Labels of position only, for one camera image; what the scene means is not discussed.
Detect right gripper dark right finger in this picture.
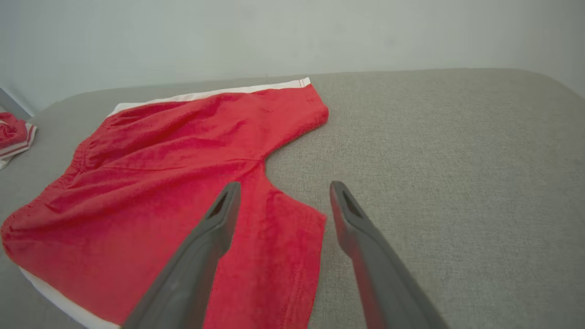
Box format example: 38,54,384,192
329,180,451,329

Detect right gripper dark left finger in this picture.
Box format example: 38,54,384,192
121,181,242,329

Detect red shorts with white trim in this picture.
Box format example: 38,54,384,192
0,77,330,329

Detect red jersey with white sleeves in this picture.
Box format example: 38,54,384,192
0,112,37,170

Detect grey fabric sofa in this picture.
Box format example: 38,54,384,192
0,69,585,329

